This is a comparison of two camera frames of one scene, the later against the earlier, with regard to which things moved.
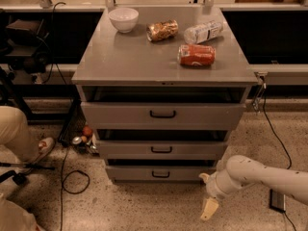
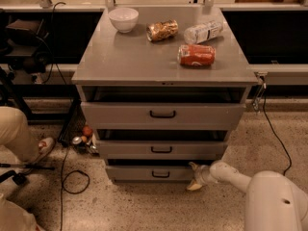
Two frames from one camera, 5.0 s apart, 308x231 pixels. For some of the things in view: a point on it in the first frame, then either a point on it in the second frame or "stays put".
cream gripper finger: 205,176 → 193,166
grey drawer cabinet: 163,89 stays put
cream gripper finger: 210,209 → 193,185
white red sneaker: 43,146 stays put
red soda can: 195,55 stays put
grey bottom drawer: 156,173 stays put
